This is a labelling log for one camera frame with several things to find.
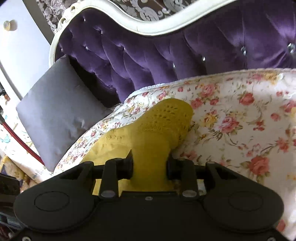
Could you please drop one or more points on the yellow knitted garment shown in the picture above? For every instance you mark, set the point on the yellow knitted garment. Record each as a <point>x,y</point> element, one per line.
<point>150,139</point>

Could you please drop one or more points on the grey satin pillow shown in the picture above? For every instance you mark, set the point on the grey satin pillow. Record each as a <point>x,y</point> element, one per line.
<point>61,106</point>

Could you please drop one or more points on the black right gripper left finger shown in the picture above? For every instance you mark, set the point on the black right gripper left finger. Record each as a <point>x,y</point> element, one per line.
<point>115,170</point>

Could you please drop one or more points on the purple tufted headboard white frame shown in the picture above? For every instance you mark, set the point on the purple tufted headboard white frame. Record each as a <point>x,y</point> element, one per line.
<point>113,60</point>

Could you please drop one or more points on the brown damask curtain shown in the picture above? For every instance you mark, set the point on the brown damask curtain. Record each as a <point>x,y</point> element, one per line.
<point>148,18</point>

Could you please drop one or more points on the floral quilted bedspread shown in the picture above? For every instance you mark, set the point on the floral quilted bedspread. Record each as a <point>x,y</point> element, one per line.
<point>244,120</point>

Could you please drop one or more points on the white round wall knob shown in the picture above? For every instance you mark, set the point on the white round wall knob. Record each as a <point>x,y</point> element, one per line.
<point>7,25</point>

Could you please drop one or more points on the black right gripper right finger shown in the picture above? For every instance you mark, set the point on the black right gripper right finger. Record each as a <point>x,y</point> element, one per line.
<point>183,171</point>

